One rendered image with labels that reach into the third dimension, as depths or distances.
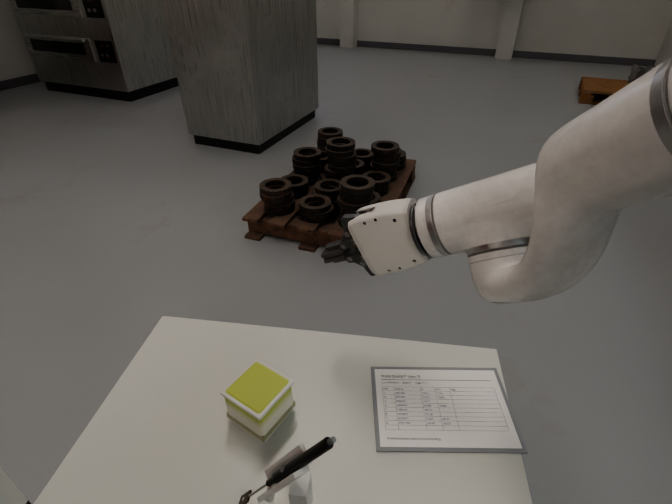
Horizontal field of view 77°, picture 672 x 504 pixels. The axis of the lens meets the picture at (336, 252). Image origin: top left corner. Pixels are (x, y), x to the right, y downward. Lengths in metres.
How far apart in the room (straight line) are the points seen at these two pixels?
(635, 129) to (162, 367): 0.71
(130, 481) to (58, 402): 1.55
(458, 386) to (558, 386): 1.45
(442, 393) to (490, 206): 0.33
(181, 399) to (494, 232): 0.52
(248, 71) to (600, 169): 3.71
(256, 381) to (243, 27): 3.50
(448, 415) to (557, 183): 0.41
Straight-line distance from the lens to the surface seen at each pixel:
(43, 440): 2.11
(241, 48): 3.97
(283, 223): 2.69
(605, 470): 1.99
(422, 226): 0.55
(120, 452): 0.71
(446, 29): 9.68
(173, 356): 0.80
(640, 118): 0.35
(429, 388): 0.72
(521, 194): 0.51
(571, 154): 0.39
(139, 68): 6.54
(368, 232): 0.59
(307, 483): 0.53
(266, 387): 0.63
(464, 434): 0.68
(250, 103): 4.04
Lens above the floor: 1.53
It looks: 35 degrees down
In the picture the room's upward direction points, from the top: straight up
